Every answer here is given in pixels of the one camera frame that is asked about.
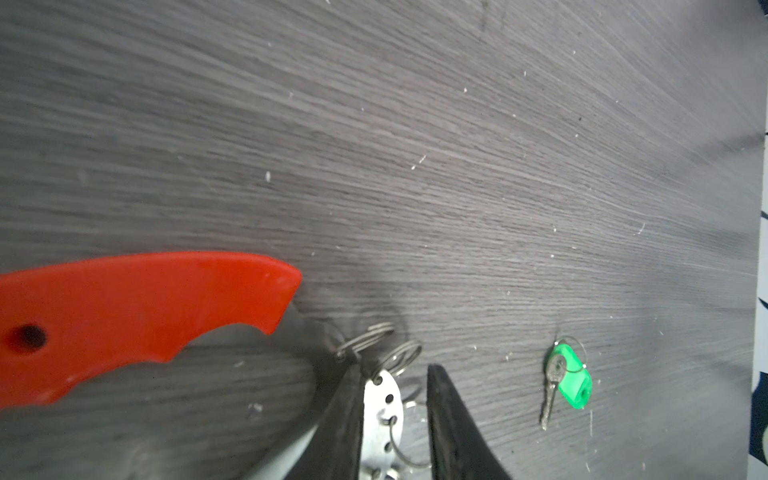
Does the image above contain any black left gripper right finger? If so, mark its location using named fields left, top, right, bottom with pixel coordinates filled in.
left=427, top=364, right=510, bottom=480

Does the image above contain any green tagged key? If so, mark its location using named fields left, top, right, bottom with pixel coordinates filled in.
left=539, top=335, right=593, bottom=431

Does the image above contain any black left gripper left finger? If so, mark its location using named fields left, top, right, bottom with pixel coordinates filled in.
left=285, top=364, right=366, bottom=479

